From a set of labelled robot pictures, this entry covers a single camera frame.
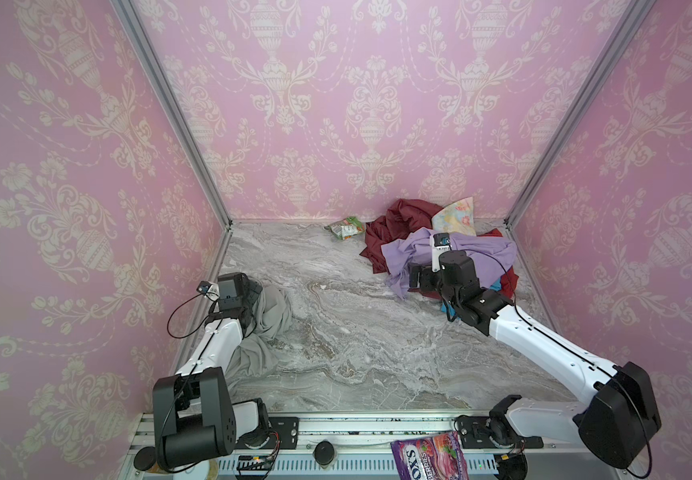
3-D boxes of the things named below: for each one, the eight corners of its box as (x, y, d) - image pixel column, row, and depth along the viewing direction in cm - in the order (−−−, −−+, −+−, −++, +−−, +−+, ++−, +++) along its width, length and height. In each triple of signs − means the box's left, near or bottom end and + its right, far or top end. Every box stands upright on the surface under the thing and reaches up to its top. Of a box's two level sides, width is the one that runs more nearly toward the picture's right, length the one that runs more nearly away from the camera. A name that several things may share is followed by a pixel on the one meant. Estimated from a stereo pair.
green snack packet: (335, 244, 116) (335, 238, 113) (327, 231, 120) (326, 225, 118) (364, 232, 120) (364, 226, 117) (355, 220, 124) (355, 214, 122)
